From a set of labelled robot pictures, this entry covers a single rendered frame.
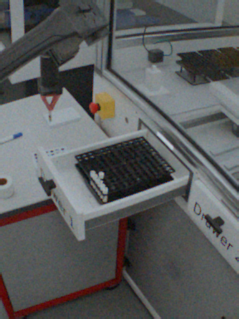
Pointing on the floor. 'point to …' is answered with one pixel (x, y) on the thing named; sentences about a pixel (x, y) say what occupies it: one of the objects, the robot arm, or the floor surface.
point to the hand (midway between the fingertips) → (50, 107)
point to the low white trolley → (48, 218)
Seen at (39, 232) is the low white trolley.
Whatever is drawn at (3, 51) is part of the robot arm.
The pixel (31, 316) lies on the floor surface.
